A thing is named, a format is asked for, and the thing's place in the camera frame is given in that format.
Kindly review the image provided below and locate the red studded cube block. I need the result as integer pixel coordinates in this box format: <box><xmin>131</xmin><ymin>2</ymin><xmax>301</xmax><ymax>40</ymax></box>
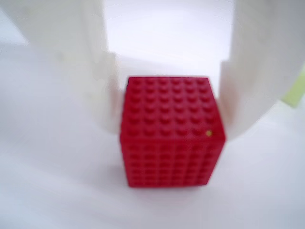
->
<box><xmin>119</xmin><ymin>75</ymin><xmax>226</xmax><ymax>189</ymax></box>

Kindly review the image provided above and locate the pale yellow sponge block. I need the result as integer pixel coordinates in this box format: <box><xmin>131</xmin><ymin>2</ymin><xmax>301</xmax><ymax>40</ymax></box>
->
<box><xmin>280</xmin><ymin>75</ymin><xmax>305</xmax><ymax>111</ymax></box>

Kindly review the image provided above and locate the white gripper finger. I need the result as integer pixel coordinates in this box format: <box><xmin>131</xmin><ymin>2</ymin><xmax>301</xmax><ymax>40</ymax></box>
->
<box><xmin>4</xmin><ymin>0</ymin><xmax>128</xmax><ymax>135</ymax></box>
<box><xmin>217</xmin><ymin>0</ymin><xmax>305</xmax><ymax>143</ymax></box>

